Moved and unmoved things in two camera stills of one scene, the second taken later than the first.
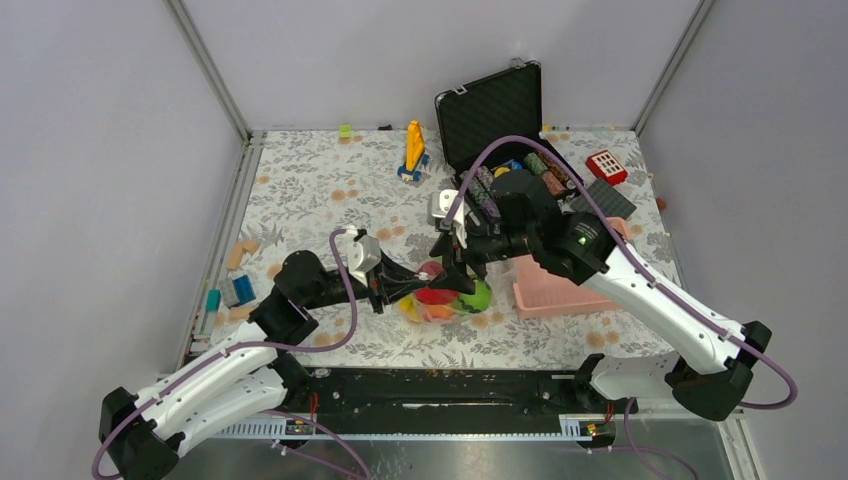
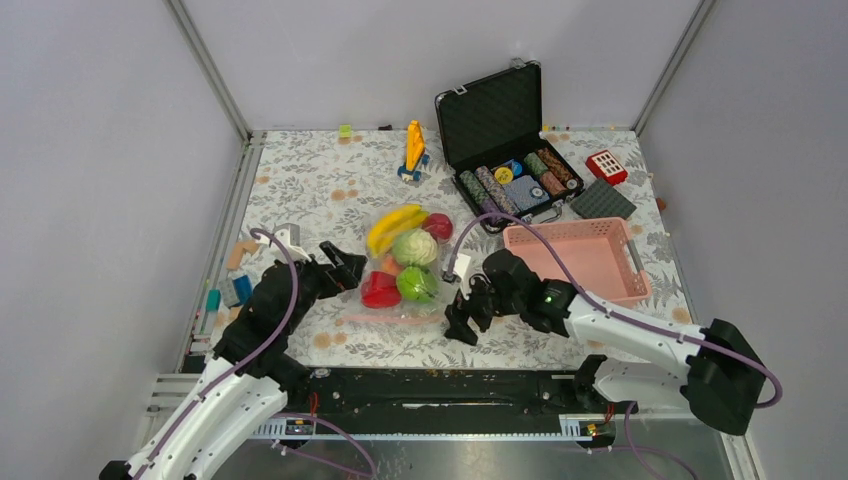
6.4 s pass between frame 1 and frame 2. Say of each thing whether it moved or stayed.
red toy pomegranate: moved
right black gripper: moved
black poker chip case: stayed
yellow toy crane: stayed
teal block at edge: stayed
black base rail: stayed
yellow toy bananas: moved
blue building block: stayed
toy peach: moved
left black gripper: moved
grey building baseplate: stayed
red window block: stayed
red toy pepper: moved
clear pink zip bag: moved
